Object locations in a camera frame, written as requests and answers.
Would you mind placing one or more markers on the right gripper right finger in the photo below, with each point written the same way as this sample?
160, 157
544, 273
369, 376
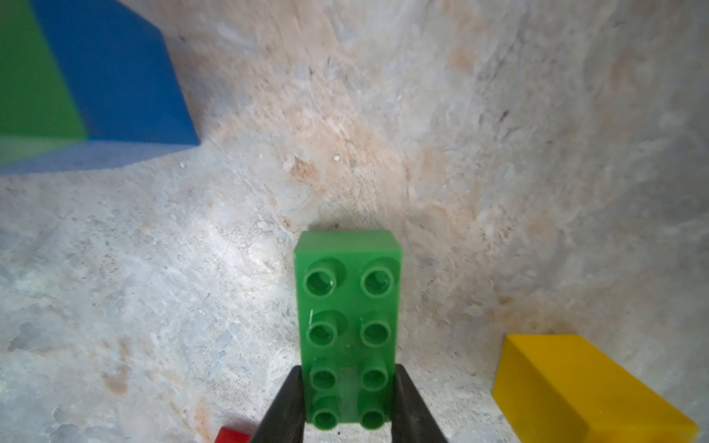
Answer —
411, 421

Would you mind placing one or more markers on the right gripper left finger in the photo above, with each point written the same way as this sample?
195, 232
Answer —
285, 420

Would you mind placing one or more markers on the long red lego brick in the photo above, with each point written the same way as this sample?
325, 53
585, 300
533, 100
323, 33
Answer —
228, 435

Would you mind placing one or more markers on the yellow square lego brick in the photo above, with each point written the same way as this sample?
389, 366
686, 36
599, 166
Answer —
560, 388

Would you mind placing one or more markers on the long green lego brick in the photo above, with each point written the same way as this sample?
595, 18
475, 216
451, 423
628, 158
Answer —
348, 291

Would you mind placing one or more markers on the small green lego brick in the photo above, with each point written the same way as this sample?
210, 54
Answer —
38, 113

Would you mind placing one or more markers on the blue square lego brick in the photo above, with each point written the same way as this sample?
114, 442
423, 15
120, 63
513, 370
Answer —
123, 82

